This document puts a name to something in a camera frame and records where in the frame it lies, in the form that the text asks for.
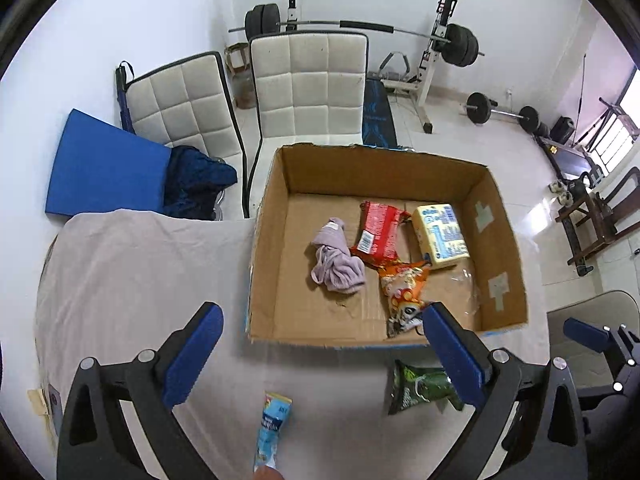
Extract blue long snack packet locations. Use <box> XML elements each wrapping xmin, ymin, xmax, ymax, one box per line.
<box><xmin>253</xmin><ymin>392</ymin><xmax>292</xmax><ymax>471</ymax></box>

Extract floor barbell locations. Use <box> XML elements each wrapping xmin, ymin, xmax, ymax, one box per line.
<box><xmin>463</xmin><ymin>92</ymin><xmax>541</xmax><ymax>134</ymax></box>

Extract dark blue garment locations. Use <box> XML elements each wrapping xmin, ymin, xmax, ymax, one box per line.
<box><xmin>162</xmin><ymin>145</ymin><xmax>238</xmax><ymax>221</ymax></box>

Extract yellow tissue pack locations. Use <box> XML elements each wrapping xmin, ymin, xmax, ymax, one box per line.
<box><xmin>411</xmin><ymin>204</ymin><xmax>470</xmax><ymax>269</ymax></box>

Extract blue smartphone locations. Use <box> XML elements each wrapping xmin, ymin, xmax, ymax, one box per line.
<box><xmin>48</xmin><ymin>384</ymin><xmax>64</xmax><ymax>436</ymax></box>

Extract white weight bench rack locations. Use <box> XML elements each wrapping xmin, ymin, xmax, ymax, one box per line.
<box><xmin>277</xmin><ymin>0</ymin><xmax>458</xmax><ymax>134</ymax></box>

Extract left white padded chair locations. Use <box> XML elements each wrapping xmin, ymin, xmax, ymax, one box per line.
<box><xmin>117</xmin><ymin>51</ymin><xmax>250</xmax><ymax>220</ymax></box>

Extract orange snack bag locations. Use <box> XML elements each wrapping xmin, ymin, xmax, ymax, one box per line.
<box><xmin>378</xmin><ymin>261</ymin><xmax>431</xmax><ymax>338</ymax></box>

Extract beige plastic chair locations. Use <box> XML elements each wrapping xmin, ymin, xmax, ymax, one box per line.
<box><xmin>547</xmin><ymin>290</ymin><xmax>639</xmax><ymax>388</ymax></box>

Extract black blue bench pad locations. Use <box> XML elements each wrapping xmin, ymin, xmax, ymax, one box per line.
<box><xmin>362</xmin><ymin>78</ymin><xmax>398</xmax><ymax>148</ymax></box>

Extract black speaker box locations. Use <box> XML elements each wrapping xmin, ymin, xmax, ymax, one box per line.
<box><xmin>550</xmin><ymin>116</ymin><xmax>576</xmax><ymax>144</ymax></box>

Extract green snack bag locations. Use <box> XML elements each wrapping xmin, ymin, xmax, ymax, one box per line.
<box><xmin>387</xmin><ymin>360</ymin><xmax>464</xmax><ymax>415</ymax></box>

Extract barbell on rack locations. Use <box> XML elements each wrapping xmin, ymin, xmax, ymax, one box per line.
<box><xmin>228</xmin><ymin>3</ymin><xmax>486</xmax><ymax>68</ymax></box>

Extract blue foam mat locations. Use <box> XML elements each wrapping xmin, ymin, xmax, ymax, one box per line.
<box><xmin>44</xmin><ymin>110</ymin><xmax>170</xmax><ymax>217</ymax></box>

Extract white padded chair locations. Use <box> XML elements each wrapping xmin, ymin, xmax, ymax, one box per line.
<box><xmin>117</xmin><ymin>51</ymin><xmax>250</xmax><ymax>220</ymax></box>
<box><xmin>247</xmin><ymin>30</ymin><xmax>369</xmax><ymax>214</ymax></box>

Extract right white padded chair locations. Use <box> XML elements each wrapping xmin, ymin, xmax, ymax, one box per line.
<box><xmin>247</xmin><ymin>30</ymin><xmax>369</xmax><ymax>214</ymax></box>

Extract grey table cloth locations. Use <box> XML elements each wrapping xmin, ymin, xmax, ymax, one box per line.
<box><xmin>35</xmin><ymin>210</ymin><xmax>471</xmax><ymax>479</ymax></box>

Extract red snack packet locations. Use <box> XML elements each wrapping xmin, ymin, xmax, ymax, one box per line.
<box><xmin>350</xmin><ymin>200</ymin><xmax>410</xmax><ymax>268</ymax></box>

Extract treadmill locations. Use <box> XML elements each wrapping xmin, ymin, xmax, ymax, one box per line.
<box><xmin>535</xmin><ymin>136</ymin><xmax>600</xmax><ymax>180</ymax></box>

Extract brown wooden chair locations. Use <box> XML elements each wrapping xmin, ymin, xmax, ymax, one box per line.
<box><xmin>555</xmin><ymin>167</ymin><xmax>639</xmax><ymax>278</ymax></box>

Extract open cardboard box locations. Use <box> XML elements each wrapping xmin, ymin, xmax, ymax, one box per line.
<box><xmin>247</xmin><ymin>143</ymin><xmax>528</xmax><ymax>348</ymax></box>

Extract purple cloth bundle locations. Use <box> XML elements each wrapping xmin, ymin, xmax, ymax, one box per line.
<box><xmin>310</xmin><ymin>218</ymin><xmax>366</xmax><ymax>295</ymax></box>

